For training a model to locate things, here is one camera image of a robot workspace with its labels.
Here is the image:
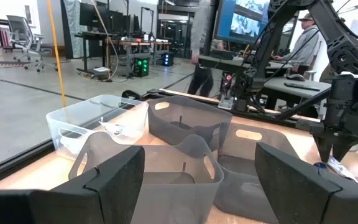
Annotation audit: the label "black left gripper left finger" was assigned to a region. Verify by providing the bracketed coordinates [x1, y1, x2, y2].
[0, 145, 146, 224]

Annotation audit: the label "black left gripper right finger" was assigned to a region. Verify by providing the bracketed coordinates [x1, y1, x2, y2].
[254, 142, 358, 224]

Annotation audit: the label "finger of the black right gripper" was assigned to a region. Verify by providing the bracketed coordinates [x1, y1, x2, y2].
[333, 138, 358, 162]
[311, 133, 336, 164]

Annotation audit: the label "white travel-size tube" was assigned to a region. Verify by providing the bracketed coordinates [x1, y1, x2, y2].
[99, 120, 127, 138]
[326, 154, 358, 184]

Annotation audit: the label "black keyboard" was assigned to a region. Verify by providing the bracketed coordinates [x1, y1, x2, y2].
[283, 82, 321, 91]

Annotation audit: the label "computer mouse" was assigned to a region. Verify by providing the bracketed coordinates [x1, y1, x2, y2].
[286, 73, 306, 82]

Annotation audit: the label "grey side table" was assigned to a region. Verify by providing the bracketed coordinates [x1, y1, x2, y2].
[264, 77, 332, 108]

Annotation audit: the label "grey translucent plastic bin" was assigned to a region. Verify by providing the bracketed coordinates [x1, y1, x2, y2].
[68, 131, 225, 224]
[147, 95, 234, 154]
[213, 121, 301, 224]

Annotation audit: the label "person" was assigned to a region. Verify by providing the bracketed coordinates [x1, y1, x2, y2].
[187, 0, 224, 98]
[273, 12, 321, 75]

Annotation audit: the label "clear plastic bin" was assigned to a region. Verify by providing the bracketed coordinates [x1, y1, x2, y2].
[45, 94, 149, 162]

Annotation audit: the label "black office desk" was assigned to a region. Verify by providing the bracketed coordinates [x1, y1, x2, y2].
[198, 55, 293, 78]

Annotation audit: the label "black corner clamp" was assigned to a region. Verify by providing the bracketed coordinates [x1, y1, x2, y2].
[121, 90, 142, 100]

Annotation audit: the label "large blue-screen monitor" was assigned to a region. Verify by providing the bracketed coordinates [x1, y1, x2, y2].
[213, 0, 272, 44]

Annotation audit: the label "computer tower green lights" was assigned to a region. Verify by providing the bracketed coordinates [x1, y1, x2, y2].
[132, 57, 150, 78]

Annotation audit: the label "wooden-top workbench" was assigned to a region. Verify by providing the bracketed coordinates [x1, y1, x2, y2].
[106, 37, 172, 65]

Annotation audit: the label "computer tower blue lights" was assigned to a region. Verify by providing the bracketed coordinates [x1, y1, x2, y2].
[162, 52, 175, 67]

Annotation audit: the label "grey office chair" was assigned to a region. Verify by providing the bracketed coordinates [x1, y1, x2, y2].
[6, 14, 55, 73]

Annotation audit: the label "patterned grey curtain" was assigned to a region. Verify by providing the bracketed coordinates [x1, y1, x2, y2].
[61, 0, 88, 60]

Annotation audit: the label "black desktop monitor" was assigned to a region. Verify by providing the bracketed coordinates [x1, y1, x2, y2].
[79, 2, 110, 29]

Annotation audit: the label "silver base bracket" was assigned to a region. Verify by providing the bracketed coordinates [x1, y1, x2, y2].
[218, 95, 234, 110]

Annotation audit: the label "yellow hanging cable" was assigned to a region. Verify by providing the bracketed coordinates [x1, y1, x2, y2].
[46, 0, 70, 123]

